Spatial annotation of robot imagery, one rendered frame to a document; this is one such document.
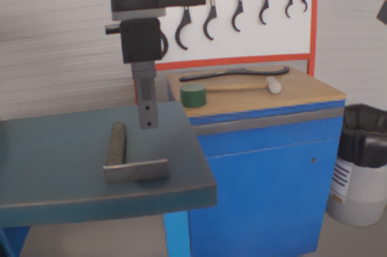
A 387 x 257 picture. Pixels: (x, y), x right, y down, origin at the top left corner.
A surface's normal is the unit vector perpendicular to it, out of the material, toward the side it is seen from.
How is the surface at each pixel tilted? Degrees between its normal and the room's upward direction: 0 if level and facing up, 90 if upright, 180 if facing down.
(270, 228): 90
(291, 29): 90
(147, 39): 90
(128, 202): 90
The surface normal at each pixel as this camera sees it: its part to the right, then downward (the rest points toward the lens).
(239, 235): 0.18, 0.35
